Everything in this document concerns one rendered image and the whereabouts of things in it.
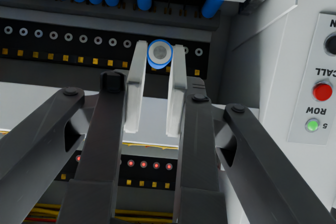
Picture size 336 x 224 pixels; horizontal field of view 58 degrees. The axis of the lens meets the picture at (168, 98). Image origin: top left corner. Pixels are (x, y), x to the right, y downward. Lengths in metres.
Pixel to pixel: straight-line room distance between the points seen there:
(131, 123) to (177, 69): 0.04
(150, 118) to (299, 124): 0.14
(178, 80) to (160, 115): 0.14
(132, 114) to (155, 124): 0.14
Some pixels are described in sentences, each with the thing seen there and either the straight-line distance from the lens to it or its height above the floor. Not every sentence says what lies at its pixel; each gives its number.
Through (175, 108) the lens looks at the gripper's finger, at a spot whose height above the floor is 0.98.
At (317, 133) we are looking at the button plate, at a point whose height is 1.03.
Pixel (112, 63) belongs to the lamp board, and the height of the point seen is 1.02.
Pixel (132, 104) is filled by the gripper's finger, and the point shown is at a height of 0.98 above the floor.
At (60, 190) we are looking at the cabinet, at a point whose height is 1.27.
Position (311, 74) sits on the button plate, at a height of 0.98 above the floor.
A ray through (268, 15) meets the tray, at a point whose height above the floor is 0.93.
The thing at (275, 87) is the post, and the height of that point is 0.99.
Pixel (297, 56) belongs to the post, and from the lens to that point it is 0.30.
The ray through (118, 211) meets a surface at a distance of 0.54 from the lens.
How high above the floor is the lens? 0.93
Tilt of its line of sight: 17 degrees up
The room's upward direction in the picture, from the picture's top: 173 degrees counter-clockwise
